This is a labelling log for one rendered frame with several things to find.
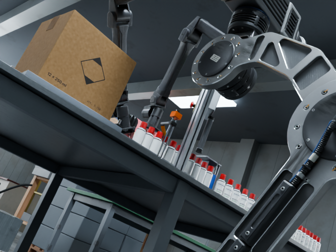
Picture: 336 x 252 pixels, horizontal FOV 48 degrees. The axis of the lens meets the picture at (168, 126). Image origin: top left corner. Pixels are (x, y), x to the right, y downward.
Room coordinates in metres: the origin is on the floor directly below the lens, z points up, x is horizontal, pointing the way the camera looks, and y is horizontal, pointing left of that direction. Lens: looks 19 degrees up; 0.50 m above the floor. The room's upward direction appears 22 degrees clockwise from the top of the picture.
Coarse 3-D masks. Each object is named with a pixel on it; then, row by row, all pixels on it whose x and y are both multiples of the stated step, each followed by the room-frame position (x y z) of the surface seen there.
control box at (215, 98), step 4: (216, 92) 1.79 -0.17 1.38; (212, 96) 1.79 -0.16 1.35; (216, 96) 1.79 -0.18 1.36; (212, 100) 1.79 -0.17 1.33; (216, 100) 1.79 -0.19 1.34; (212, 104) 1.79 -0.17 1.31; (216, 104) 1.79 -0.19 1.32; (208, 108) 1.80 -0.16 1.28; (212, 108) 1.79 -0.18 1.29; (192, 112) 1.95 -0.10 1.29; (208, 112) 1.84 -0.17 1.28; (212, 112) 1.82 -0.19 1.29
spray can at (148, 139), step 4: (148, 128) 1.83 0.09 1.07; (152, 128) 1.82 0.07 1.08; (148, 132) 1.82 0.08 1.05; (152, 132) 1.82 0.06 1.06; (144, 136) 1.82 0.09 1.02; (148, 136) 1.81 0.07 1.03; (152, 136) 1.82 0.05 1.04; (144, 140) 1.81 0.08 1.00; (148, 140) 1.81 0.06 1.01; (144, 144) 1.81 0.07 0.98; (148, 144) 1.82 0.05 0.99; (148, 148) 1.83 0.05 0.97
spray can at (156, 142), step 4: (160, 132) 1.84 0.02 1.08; (156, 136) 1.84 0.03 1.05; (160, 136) 1.84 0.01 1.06; (152, 140) 1.84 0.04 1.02; (156, 140) 1.83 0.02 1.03; (160, 140) 1.84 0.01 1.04; (152, 144) 1.84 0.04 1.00; (156, 144) 1.83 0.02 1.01; (160, 144) 1.85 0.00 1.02; (152, 148) 1.83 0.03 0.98; (156, 148) 1.84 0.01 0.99; (156, 152) 1.84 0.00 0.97
